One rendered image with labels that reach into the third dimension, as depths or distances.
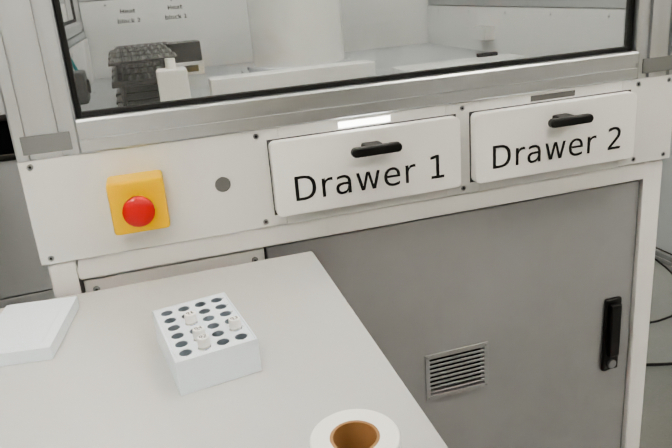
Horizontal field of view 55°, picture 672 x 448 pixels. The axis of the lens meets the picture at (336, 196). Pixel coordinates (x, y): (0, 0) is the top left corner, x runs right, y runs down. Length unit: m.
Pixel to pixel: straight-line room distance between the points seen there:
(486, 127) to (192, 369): 0.58
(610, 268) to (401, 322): 0.41
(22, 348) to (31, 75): 0.33
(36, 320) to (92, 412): 0.21
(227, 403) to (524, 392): 0.76
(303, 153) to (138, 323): 0.32
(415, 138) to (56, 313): 0.54
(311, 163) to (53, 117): 0.34
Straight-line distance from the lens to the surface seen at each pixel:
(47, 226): 0.95
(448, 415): 1.25
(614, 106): 1.14
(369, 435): 0.55
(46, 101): 0.91
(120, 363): 0.76
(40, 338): 0.82
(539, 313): 1.23
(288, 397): 0.65
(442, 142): 0.99
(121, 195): 0.88
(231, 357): 0.68
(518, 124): 1.05
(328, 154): 0.93
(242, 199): 0.94
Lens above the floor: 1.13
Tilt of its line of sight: 18 degrees down
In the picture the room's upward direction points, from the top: 5 degrees counter-clockwise
